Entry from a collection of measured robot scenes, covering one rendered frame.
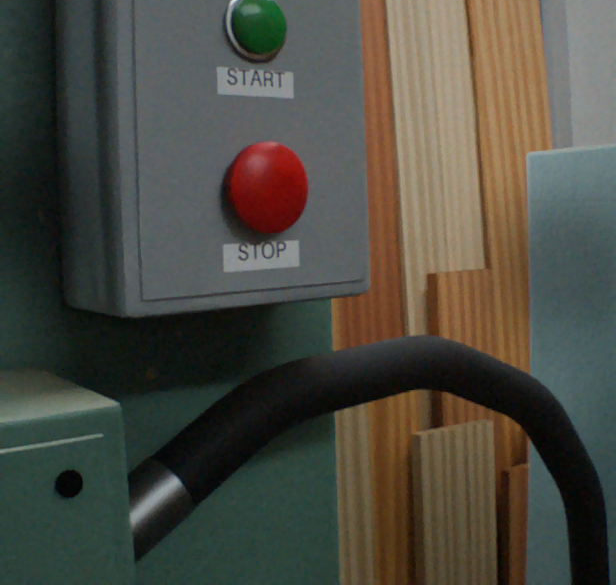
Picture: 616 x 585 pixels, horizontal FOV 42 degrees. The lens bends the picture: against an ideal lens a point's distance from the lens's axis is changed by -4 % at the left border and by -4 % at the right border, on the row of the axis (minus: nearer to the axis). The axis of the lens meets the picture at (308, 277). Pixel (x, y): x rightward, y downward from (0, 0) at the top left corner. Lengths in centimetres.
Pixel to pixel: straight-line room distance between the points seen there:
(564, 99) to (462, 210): 59
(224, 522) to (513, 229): 172
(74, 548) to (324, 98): 17
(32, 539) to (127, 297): 8
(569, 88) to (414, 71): 63
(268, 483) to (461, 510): 142
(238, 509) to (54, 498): 14
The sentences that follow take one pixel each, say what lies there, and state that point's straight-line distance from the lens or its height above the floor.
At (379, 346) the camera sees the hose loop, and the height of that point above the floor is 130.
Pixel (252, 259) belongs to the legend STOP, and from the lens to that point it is 28.
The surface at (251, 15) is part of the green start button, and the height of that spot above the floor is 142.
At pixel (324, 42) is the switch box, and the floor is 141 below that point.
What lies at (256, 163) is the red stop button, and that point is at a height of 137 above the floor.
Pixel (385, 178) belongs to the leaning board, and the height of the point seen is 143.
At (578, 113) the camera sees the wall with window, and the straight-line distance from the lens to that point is 243.
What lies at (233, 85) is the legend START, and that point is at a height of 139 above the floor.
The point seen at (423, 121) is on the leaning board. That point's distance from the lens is 192.
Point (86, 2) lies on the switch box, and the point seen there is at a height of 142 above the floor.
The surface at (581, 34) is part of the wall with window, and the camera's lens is 248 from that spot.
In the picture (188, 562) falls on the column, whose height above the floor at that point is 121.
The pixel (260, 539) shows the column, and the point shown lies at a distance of 38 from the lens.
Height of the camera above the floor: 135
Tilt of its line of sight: 4 degrees down
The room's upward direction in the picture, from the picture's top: 2 degrees counter-clockwise
